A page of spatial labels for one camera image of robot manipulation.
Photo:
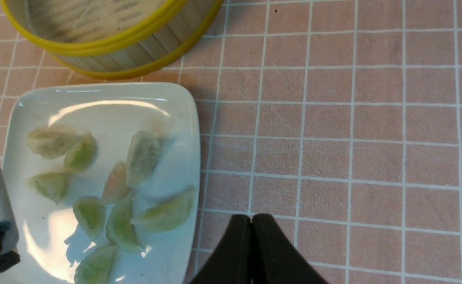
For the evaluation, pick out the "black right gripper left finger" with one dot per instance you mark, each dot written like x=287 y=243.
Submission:
x=229 y=262

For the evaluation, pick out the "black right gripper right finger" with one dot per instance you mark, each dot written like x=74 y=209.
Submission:
x=274 y=259

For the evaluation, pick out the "green dumpling plate centre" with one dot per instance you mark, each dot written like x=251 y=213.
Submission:
x=90 y=213

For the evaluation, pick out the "green dumpling plate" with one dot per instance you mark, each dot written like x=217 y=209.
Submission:
x=97 y=266
x=90 y=213

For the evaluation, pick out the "green dumpling plate bottom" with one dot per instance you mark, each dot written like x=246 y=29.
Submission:
x=97 y=266

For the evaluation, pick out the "pale steamed dumpling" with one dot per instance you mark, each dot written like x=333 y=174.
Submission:
x=51 y=142

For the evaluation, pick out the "green steamed dumpling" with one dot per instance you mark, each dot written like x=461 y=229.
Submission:
x=81 y=155

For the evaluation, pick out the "pinkish steamed dumpling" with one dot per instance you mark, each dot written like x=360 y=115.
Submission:
x=115 y=187

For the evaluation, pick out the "green dumpling lower left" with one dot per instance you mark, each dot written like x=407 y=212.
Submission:
x=52 y=185

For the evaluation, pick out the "yellow green dumpling right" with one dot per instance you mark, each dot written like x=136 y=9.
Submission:
x=169 y=214

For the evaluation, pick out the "green dumpling centre bottom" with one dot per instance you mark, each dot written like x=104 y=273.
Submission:
x=119 y=229

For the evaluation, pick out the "tall pale green dumpling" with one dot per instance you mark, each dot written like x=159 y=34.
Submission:
x=143 y=157

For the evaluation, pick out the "pink checkered table cloth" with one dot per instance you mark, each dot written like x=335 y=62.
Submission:
x=340 y=118

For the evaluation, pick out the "yellow rimmed bamboo steamer basket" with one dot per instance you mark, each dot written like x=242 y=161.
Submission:
x=113 y=39

